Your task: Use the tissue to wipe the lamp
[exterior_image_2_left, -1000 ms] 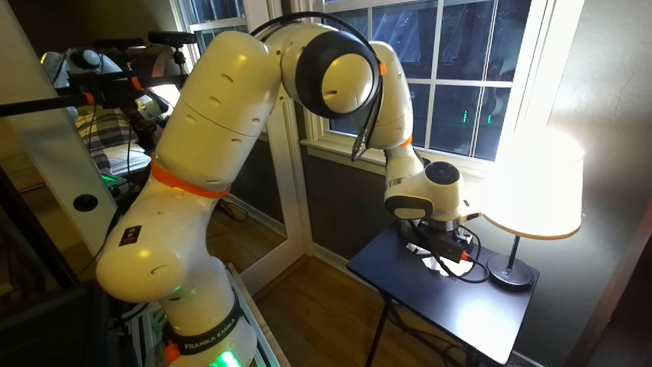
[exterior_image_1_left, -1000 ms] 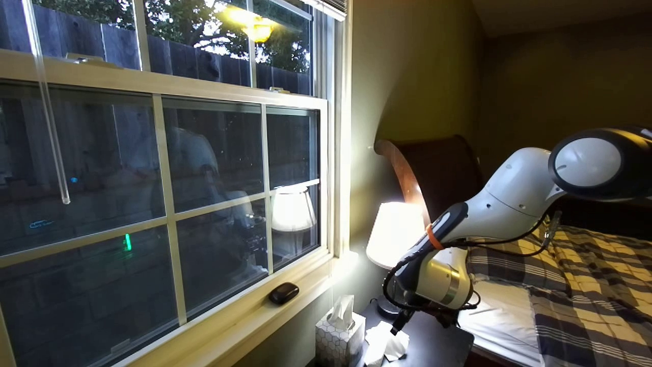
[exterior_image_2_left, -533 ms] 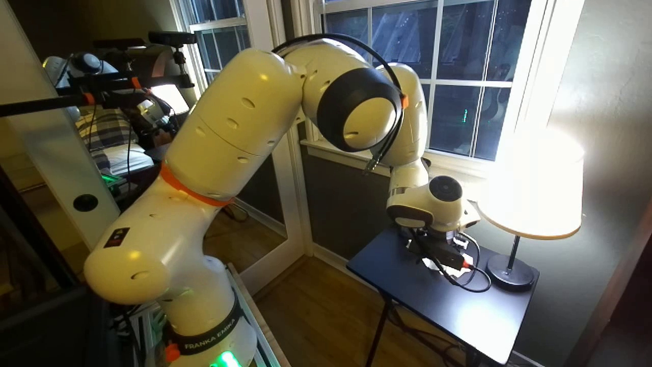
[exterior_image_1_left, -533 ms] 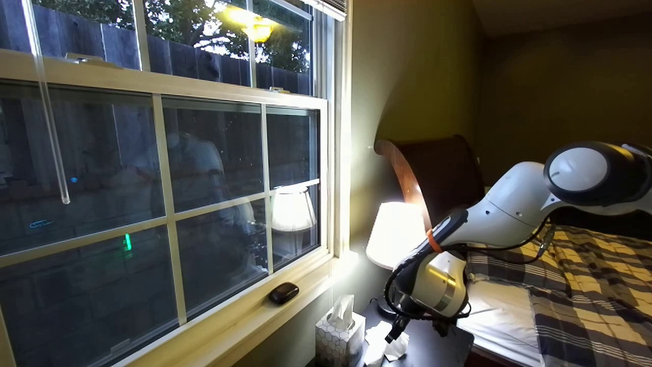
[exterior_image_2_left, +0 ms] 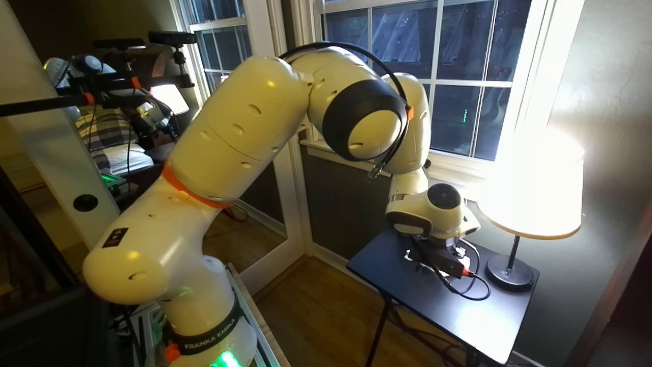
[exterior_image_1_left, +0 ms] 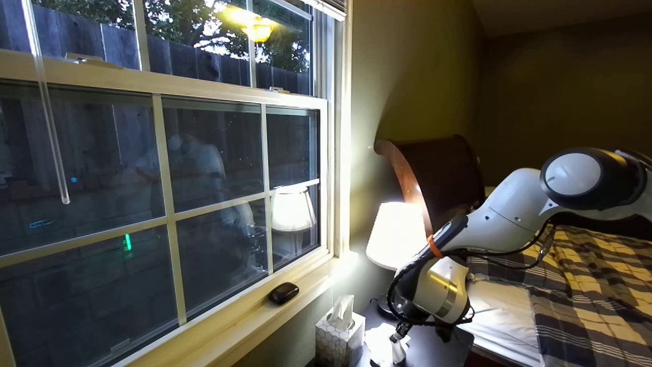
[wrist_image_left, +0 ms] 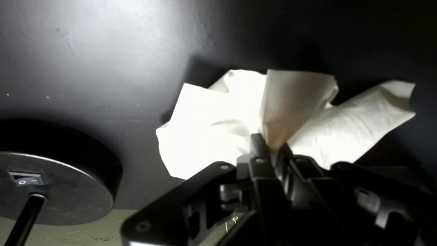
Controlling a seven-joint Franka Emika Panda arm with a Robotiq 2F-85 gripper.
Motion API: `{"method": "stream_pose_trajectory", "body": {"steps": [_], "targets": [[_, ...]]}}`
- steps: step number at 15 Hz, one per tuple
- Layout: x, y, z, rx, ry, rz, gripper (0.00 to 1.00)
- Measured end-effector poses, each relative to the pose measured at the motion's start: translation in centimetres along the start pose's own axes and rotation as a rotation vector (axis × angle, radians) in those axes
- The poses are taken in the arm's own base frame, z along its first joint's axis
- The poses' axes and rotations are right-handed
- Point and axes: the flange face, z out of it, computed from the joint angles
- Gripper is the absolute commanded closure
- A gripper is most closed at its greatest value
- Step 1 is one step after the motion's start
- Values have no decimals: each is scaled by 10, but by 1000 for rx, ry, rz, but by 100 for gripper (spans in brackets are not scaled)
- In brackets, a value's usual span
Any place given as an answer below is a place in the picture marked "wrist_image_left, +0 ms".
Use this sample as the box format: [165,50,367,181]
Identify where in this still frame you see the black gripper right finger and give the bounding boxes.
[275,142,437,246]

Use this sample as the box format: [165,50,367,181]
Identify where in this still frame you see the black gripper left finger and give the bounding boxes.
[120,132,280,246]

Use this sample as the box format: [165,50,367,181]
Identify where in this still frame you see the white tissue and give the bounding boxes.
[154,67,417,181]

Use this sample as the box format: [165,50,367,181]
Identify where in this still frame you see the table lamp with white shade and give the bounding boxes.
[0,116,124,246]

